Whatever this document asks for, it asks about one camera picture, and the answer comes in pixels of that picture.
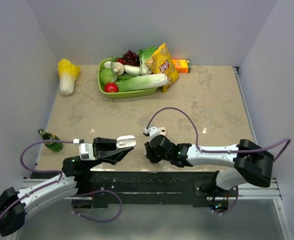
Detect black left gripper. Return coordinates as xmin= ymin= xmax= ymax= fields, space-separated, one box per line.
xmin=85 ymin=136 xmax=134 ymax=171

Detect white earbud charging case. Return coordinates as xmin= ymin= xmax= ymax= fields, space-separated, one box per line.
xmin=116 ymin=135 xmax=137 ymax=149

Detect beige earbud case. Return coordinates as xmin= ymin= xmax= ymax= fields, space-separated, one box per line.
xmin=158 ymin=127 xmax=167 ymax=136

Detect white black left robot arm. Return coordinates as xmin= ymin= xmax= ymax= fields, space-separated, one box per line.
xmin=0 ymin=135 xmax=136 ymax=237

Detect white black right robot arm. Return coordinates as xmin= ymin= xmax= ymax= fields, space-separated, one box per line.
xmin=144 ymin=135 xmax=274 ymax=197

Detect green glass bottle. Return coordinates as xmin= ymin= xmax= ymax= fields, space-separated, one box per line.
xmin=37 ymin=128 xmax=64 ymax=153

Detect green plastic basket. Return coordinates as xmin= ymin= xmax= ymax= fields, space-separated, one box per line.
xmin=97 ymin=58 xmax=158 ymax=99

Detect red apple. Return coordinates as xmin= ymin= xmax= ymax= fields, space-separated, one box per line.
xmin=104 ymin=82 xmax=119 ymax=93

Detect long green white cabbage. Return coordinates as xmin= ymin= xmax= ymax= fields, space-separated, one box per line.
xmin=115 ymin=73 xmax=168 ymax=92

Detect round green cabbage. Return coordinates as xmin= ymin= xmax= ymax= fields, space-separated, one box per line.
xmin=99 ymin=68 xmax=117 ymax=85

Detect beige mushroom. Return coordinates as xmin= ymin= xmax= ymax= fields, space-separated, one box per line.
xmin=103 ymin=61 xmax=125 ymax=76

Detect white radish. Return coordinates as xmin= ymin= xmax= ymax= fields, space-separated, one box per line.
xmin=123 ymin=65 xmax=141 ymax=76

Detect orange juice carton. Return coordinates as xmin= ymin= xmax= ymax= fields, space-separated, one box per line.
xmin=172 ymin=59 xmax=191 ymax=74

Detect yellow Lays chip bag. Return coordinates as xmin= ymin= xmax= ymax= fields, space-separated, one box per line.
xmin=143 ymin=43 xmax=179 ymax=93

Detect yellow napa cabbage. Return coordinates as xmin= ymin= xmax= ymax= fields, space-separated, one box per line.
xmin=57 ymin=58 xmax=81 ymax=96

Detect dark red grapes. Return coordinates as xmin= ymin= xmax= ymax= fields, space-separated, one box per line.
xmin=116 ymin=49 xmax=140 ymax=67

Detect green leafy lettuce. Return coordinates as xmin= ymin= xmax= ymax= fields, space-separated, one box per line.
xmin=139 ymin=46 xmax=158 ymax=75

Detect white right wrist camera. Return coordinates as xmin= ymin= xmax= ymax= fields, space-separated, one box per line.
xmin=143 ymin=126 xmax=160 ymax=138

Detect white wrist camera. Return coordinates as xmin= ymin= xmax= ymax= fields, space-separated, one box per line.
xmin=73 ymin=138 xmax=96 ymax=161
xmin=143 ymin=126 xmax=160 ymax=138

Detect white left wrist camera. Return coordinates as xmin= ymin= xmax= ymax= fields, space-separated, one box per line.
xmin=73 ymin=138 xmax=96 ymax=161

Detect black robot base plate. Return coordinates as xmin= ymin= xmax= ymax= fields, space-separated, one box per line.
xmin=29 ymin=170 xmax=238 ymax=209

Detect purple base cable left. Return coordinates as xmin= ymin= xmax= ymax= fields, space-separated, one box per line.
xmin=71 ymin=189 xmax=123 ymax=223

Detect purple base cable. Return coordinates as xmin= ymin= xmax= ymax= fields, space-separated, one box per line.
xmin=210 ymin=185 xmax=240 ymax=216
xmin=71 ymin=189 xmax=123 ymax=223

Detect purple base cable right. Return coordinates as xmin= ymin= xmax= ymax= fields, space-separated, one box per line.
xmin=210 ymin=185 xmax=240 ymax=216

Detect aluminium frame rail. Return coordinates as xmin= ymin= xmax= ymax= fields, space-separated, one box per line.
xmin=226 ymin=67 xmax=290 ymax=199

